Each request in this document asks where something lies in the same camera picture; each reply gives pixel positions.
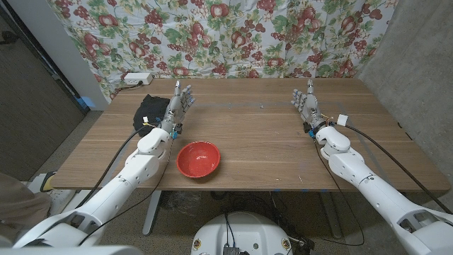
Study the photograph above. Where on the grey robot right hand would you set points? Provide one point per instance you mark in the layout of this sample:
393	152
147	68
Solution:
311	110

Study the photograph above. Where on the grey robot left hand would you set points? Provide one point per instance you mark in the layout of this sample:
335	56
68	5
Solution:
175	110

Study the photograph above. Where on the black shorts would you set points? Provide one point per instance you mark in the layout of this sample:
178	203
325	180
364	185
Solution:
148	110

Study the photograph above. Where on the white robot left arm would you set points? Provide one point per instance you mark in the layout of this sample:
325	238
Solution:
138	170

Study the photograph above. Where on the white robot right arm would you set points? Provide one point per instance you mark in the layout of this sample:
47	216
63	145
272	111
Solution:
354	166

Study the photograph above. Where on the red bowl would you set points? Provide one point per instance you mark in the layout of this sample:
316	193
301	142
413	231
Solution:
198	159

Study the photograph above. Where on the white power strip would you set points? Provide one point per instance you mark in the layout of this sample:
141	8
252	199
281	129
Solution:
138	78

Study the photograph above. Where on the blue tape piece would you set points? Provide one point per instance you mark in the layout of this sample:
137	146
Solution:
86	102

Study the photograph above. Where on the floral fruit print backdrop cloth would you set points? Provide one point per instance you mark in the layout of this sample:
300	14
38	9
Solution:
226	35

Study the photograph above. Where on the clear plastic bag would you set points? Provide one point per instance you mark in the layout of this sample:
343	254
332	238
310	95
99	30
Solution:
184	203

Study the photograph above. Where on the grey table leg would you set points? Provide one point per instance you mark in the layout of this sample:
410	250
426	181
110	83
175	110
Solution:
152	212
332	216

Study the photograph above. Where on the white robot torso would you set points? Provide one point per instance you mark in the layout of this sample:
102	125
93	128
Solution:
244	233

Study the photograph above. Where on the yellow and black tool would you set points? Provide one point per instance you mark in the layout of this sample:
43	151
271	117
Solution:
47	181

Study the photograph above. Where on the white robot head rim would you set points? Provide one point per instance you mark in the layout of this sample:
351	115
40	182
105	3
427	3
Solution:
70	250

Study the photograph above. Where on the person in brown clothing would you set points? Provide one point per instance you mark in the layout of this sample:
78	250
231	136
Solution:
21	205

